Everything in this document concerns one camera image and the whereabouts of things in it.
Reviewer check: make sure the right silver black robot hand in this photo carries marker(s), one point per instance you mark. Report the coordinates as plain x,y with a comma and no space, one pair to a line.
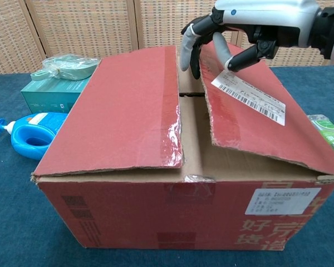
267,14

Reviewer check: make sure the red taped cardboard box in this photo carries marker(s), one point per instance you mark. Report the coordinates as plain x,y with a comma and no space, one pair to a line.
128,125

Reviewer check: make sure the teal boxed item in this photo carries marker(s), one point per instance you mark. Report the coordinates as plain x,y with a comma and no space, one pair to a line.
50,94

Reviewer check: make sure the clear bottle with green label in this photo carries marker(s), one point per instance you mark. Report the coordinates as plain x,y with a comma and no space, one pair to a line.
328,133

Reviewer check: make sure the woven folding screen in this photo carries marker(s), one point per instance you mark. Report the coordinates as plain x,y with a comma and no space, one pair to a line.
86,25

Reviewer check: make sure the green scoop in plastic bag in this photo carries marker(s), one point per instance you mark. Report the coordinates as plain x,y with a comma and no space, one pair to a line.
69,66

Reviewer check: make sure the blue pump detergent bottle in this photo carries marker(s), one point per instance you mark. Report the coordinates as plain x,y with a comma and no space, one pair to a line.
30,136

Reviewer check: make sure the blue table cloth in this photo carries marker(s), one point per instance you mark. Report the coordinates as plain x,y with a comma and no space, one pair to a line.
11,208

